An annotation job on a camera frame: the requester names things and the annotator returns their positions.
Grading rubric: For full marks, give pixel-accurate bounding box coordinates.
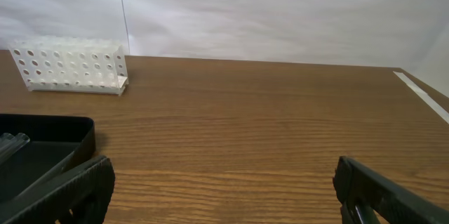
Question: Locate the black tray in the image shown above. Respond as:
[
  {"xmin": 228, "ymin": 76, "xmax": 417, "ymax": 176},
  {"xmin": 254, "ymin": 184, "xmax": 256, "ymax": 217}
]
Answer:
[{"xmin": 0, "ymin": 114, "xmax": 96, "ymax": 204}]

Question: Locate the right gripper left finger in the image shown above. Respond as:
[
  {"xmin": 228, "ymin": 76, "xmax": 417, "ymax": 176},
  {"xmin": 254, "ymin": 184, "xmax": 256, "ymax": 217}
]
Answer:
[{"xmin": 0, "ymin": 155, "xmax": 116, "ymax": 224}]

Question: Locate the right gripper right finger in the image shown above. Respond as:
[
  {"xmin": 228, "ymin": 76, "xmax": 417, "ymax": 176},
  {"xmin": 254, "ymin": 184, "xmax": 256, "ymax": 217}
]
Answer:
[{"xmin": 332, "ymin": 155, "xmax": 449, "ymax": 224}]

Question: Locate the white test tube rack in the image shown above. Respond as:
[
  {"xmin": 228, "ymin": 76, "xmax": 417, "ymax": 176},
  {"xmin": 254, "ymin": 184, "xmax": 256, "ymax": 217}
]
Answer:
[{"xmin": 7, "ymin": 36, "xmax": 130, "ymax": 96}]

